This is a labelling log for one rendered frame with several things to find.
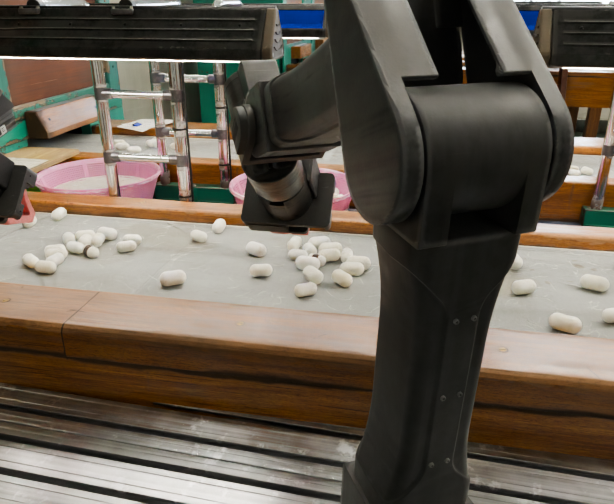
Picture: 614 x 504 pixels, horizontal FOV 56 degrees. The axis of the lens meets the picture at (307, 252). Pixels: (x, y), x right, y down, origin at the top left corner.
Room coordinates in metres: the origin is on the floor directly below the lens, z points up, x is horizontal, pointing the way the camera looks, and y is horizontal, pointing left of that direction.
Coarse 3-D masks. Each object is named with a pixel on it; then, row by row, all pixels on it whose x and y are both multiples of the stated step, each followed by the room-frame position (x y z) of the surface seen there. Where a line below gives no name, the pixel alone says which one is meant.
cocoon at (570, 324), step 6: (552, 318) 0.63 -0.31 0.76; (558, 318) 0.62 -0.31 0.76; (564, 318) 0.62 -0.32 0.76; (570, 318) 0.62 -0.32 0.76; (576, 318) 0.62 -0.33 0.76; (552, 324) 0.63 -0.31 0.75; (558, 324) 0.62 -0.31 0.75; (564, 324) 0.62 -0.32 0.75; (570, 324) 0.61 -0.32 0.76; (576, 324) 0.61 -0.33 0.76; (564, 330) 0.62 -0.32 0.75; (570, 330) 0.61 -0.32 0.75; (576, 330) 0.61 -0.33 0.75
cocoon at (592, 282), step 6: (582, 276) 0.75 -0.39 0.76; (588, 276) 0.74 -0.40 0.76; (594, 276) 0.74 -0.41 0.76; (600, 276) 0.74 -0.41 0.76; (582, 282) 0.74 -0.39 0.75; (588, 282) 0.73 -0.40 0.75; (594, 282) 0.73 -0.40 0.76; (600, 282) 0.73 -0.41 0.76; (606, 282) 0.73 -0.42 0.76; (588, 288) 0.73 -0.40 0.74; (594, 288) 0.73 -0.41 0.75; (600, 288) 0.72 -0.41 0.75; (606, 288) 0.72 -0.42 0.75
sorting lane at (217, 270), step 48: (0, 240) 0.92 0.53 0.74; (48, 240) 0.92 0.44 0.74; (144, 240) 0.92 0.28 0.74; (192, 240) 0.92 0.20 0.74; (240, 240) 0.92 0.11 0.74; (288, 240) 0.92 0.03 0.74; (336, 240) 0.92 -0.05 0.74; (96, 288) 0.74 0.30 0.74; (144, 288) 0.74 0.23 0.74; (192, 288) 0.74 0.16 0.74; (240, 288) 0.74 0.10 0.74; (288, 288) 0.74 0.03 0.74; (336, 288) 0.74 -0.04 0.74; (576, 288) 0.74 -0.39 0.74
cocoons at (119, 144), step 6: (114, 144) 1.62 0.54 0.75; (120, 144) 1.58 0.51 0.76; (126, 144) 1.58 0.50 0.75; (150, 144) 1.61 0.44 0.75; (156, 144) 1.59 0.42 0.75; (174, 144) 1.58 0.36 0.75; (132, 150) 1.53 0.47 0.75; (138, 150) 1.53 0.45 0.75; (570, 168) 1.35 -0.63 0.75; (576, 168) 1.34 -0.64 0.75; (582, 168) 1.34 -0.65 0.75; (588, 168) 1.33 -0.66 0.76; (570, 174) 1.31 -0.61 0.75; (576, 174) 1.30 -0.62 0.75; (588, 174) 1.32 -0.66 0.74
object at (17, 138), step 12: (120, 108) 1.98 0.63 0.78; (24, 120) 1.49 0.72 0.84; (12, 132) 1.44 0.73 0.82; (24, 132) 1.48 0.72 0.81; (72, 132) 1.81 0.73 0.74; (84, 132) 1.79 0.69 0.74; (0, 144) 1.39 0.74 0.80; (12, 144) 1.43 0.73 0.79; (24, 144) 1.47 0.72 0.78; (36, 144) 1.65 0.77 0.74; (48, 144) 1.65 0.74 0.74; (60, 144) 1.65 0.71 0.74
